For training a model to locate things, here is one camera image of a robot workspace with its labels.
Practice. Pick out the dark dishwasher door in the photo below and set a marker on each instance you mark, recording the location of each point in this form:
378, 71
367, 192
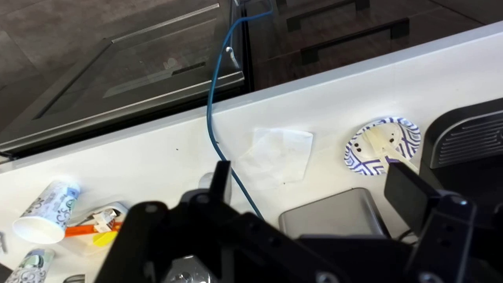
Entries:
120, 68

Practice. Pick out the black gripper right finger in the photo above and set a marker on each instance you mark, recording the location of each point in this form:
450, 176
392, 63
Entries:
445, 230

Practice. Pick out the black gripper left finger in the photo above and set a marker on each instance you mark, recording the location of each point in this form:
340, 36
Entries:
252, 237

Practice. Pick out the silver lidded bin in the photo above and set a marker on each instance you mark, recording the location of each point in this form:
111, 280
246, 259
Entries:
331, 212

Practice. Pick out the blue printed paper cup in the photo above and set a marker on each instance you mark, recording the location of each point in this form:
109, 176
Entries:
48, 212

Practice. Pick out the yellow wrapper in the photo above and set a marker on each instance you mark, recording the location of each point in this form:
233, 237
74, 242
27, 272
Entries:
104, 239

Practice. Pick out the clear plastic water bottle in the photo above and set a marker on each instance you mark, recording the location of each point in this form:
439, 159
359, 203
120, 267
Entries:
32, 264

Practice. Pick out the orange utensil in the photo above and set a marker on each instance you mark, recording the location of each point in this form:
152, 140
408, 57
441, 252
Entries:
79, 230

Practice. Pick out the black silver Keurig coffee machine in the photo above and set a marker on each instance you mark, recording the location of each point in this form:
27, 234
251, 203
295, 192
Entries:
466, 142

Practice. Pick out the white paper napkin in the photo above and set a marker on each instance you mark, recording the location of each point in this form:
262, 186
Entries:
280, 154

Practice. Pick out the blue patterned paper plate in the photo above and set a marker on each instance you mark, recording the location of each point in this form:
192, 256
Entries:
362, 157

